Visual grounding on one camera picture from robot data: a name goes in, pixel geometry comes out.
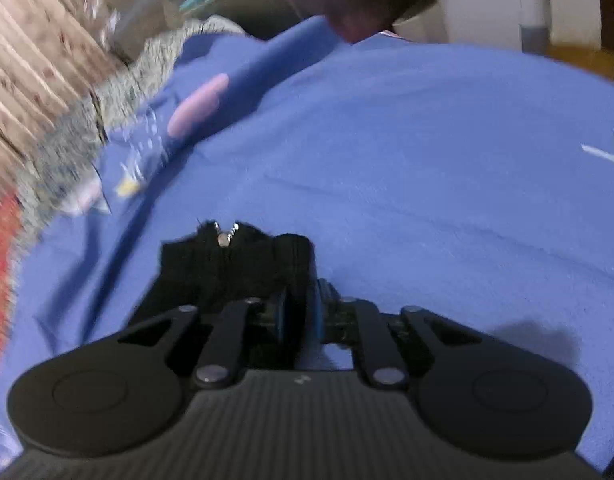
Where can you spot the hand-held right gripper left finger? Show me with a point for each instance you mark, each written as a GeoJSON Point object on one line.
{"type": "Point", "coordinates": [281, 312]}

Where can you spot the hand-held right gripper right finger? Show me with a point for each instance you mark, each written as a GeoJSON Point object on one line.
{"type": "Point", "coordinates": [314, 312]}

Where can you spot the black pants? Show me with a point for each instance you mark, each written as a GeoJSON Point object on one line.
{"type": "Point", "coordinates": [237, 265]}

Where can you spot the blue bed sheet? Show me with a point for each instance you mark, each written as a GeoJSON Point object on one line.
{"type": "Point", "coordinates": [387, 160]}

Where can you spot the red patterned blanket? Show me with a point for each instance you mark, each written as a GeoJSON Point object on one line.
{"type": "Point", "coordinates": [67, 160]}

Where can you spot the beige leaf print curtain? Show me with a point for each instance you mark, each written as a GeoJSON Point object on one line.
{"type": "Point", "coordinates": [32, 50]}

